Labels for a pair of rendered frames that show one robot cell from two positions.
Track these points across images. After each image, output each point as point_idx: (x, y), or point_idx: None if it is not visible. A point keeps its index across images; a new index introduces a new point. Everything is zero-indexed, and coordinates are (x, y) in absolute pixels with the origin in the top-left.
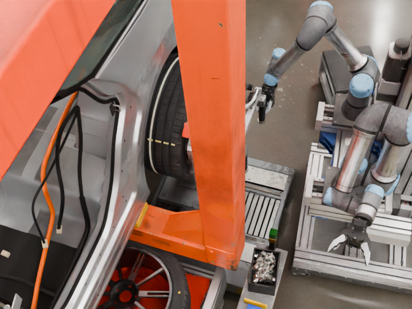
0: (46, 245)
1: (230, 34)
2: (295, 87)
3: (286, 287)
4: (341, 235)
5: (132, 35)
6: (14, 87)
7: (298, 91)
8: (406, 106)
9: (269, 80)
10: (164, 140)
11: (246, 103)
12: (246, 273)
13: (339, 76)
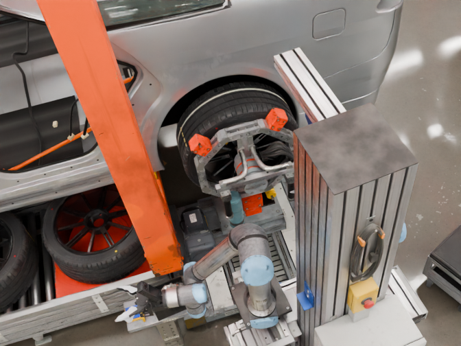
0: (69, 138)
1: (53, 34)
2: (434, 227)
3: (213, 345)
4: (135, 287)
5: (165, 29)
6: None
7: (432, 233)
8: (298, 261)
9: None
10: (184, 137)
11: None
12: None
13: (452, 246)
